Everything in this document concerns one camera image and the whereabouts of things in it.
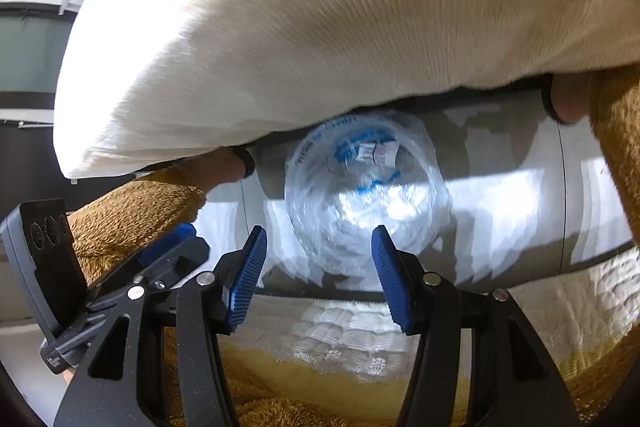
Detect trash bin with clear liner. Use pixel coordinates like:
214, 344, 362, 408
284, 110, 452, 277

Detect brown fuzzy trousers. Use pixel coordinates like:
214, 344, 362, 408
68, 147, 255, 284

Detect white slippers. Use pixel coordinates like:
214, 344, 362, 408
229, 295, 418, 381

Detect beige bed blanket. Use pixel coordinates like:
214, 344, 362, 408
53, 0, 639, 179

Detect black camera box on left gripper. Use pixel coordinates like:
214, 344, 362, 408
1, 199, 88, 341

